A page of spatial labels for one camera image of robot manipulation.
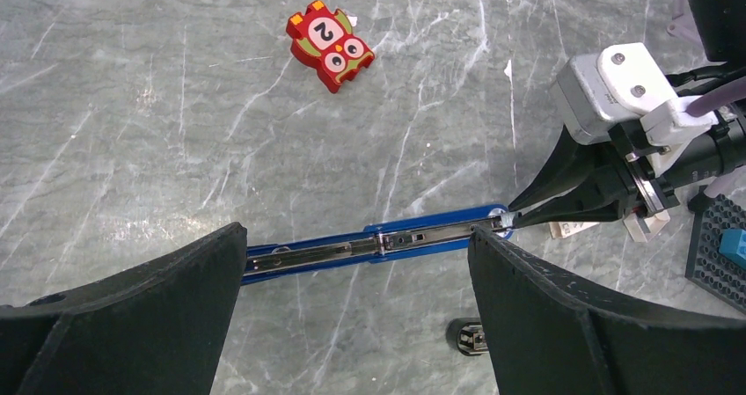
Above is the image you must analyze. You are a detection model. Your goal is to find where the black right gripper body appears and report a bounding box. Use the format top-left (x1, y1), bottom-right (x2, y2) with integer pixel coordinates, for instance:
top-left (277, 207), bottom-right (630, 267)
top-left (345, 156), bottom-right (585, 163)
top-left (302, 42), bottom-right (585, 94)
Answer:
top-left (610, 103), bottom-right (745, 218)

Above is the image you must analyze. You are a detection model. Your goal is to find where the red cartoon eraser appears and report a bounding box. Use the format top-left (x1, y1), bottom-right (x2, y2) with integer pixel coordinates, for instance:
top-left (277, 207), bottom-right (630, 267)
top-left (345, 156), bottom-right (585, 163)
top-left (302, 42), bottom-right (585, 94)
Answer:
top-left (286, 0), bottom-right (376, 93)

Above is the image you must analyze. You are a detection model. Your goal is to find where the staple box tray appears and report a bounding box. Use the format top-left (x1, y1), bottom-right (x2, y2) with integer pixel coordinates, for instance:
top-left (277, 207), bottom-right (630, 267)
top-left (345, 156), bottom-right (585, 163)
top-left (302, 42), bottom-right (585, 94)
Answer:
top-left (623, 210), bottom-right (670, 243)

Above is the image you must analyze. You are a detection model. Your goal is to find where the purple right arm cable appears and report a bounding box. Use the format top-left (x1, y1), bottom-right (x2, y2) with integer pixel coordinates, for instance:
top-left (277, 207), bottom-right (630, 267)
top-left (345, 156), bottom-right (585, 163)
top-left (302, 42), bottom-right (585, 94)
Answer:
top-left (686, 76), bottom-right (746, 119)

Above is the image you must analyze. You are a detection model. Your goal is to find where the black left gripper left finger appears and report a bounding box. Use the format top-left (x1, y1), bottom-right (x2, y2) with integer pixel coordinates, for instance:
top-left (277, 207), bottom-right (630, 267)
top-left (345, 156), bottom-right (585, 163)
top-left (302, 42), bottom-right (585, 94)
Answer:
top-left (1, 223), bottom-right (247, 394)

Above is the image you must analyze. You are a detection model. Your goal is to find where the dark grey lego baseplate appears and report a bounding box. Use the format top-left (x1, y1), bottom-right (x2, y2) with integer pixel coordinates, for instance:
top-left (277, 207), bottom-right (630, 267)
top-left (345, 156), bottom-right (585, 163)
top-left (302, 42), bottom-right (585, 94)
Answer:
top-left (684, 195), bottom-right (745, 313)

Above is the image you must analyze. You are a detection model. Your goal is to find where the black silver stapler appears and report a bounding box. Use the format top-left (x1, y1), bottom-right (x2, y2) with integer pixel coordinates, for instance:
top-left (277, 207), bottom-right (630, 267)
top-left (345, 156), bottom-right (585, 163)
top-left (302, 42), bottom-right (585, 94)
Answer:
top-left (445, 318), bottom-right (488, 356)

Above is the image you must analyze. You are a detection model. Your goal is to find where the blue lego brick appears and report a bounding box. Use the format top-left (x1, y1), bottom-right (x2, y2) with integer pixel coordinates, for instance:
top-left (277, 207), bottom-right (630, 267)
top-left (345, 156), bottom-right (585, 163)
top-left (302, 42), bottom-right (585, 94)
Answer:
top-left (719, 229), bottom-right (746, 270)

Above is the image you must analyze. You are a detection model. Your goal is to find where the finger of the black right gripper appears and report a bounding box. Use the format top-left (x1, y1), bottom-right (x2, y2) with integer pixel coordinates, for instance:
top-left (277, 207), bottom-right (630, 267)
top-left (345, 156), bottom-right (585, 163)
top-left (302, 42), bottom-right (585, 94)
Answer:
top-left (508, 127), bottom-right (606, 211)
top-left (512, 171), bottom-right (633, 229)

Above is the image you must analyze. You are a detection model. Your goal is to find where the blue black stapler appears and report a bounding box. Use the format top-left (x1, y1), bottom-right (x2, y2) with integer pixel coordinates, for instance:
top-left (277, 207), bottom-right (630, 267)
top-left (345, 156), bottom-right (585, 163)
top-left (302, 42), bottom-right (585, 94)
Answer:
top-left (241, 204), bottom-right (512, 285)

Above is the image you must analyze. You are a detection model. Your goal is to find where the white perforated music stand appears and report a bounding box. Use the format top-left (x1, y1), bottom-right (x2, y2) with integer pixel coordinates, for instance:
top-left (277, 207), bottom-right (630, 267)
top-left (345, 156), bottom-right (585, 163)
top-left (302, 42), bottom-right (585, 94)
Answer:
top-left (667, 0), bottom-right (704, 48)

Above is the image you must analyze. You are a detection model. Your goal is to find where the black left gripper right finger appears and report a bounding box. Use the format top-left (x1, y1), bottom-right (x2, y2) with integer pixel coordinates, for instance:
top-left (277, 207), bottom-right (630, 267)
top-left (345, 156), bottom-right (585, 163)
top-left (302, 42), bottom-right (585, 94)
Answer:
top-left (468, 227), bottom-right (745, 394)

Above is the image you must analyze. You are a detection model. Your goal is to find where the white staple box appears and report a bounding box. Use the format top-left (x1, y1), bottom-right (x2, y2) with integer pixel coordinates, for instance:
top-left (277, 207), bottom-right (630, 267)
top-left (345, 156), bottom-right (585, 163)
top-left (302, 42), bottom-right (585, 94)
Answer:
top-left (549, 222), bottom-right (599, 239)

